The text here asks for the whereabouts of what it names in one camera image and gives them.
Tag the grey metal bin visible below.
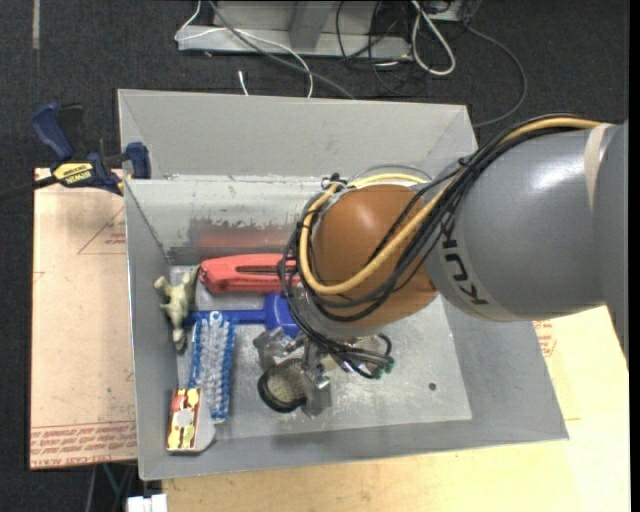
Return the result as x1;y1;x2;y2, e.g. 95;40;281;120
117;88;570;482

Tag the blue and white brush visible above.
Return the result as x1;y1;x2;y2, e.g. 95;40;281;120
182;293;303;424

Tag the red plastic tool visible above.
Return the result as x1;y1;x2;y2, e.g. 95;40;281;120
198;252;304;295

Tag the pale green toy animal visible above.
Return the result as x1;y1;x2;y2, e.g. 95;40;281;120
153;269;200;354

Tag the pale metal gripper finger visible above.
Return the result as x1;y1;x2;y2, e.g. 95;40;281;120
252;328;290;370
300;372;333;419

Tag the black round mesh strainer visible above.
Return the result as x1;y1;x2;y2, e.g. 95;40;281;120
256;360;310;414

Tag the brown cardboard board red print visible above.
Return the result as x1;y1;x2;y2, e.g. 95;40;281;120
28;167;584;471

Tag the red and yellow printed box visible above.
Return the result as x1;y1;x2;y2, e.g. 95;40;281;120
165;386;217;454

